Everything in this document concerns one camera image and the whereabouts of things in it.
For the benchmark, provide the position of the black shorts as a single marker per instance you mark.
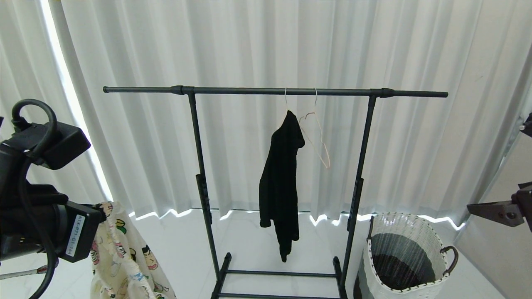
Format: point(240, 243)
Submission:
point(280, 187)

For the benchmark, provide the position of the white laundry basket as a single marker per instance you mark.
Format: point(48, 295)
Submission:
point(415, 232)

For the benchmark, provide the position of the white curtain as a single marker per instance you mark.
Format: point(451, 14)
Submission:
point(249, 41)

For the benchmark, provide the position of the cream printed garment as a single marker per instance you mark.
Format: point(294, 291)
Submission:
point(120, 265)

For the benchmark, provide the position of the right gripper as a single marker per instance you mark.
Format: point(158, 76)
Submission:
point(528, 207)

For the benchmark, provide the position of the pink clothes hanger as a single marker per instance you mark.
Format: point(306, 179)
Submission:
point(316, 99)
point(285, 97)

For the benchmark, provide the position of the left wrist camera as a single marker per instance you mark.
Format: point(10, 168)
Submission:
point(62, 143)

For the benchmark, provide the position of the black clothes rack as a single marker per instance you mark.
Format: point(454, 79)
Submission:
point(249, 90)

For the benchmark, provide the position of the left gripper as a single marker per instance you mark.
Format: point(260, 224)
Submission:
point(41, 224)

